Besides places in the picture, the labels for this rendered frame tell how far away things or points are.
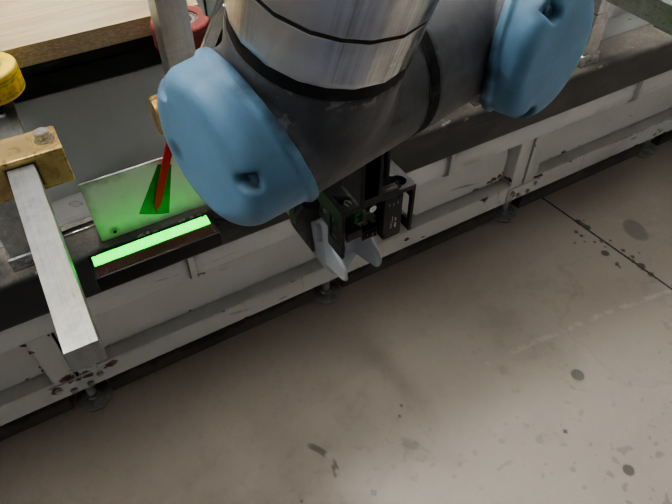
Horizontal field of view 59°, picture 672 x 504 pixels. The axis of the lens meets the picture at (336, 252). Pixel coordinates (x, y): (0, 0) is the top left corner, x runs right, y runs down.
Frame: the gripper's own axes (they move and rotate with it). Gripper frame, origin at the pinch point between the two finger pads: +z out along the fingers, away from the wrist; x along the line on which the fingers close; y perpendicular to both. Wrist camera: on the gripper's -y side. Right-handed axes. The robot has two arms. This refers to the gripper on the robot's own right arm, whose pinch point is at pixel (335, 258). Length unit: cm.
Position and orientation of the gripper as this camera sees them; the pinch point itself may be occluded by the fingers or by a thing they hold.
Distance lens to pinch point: 60.9
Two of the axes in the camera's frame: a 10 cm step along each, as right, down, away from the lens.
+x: 8.7, -3.7, 3.4
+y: 5.0, 6.3, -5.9
